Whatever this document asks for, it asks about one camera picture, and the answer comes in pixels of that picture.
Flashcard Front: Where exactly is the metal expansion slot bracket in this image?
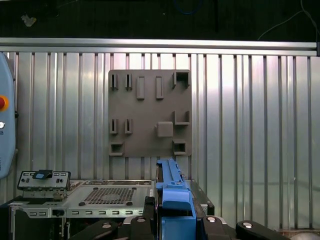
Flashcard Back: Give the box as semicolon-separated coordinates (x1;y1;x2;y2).
16;169;72;200

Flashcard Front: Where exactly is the white floor cable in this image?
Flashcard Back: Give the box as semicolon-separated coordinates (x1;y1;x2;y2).
257;0;320;42

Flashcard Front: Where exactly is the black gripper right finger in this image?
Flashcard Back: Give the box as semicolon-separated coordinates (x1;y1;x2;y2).
199;215;285;240

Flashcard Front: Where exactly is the hard disk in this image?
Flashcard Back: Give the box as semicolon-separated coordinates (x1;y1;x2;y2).
154;156;215;240

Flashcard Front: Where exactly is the grey parts rack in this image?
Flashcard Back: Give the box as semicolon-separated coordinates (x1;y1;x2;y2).
108;69;192;158

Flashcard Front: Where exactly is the blue floor cable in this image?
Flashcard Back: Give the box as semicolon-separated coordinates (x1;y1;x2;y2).
174;0;204;15

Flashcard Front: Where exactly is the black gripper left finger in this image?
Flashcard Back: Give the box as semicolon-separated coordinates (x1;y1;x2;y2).
72;196;158;240

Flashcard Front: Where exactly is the pale blue teach pendant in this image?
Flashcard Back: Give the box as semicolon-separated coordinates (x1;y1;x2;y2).
0;51;18;180

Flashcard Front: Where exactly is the black PC case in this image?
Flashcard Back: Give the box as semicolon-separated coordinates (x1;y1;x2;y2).
0;178;216;240

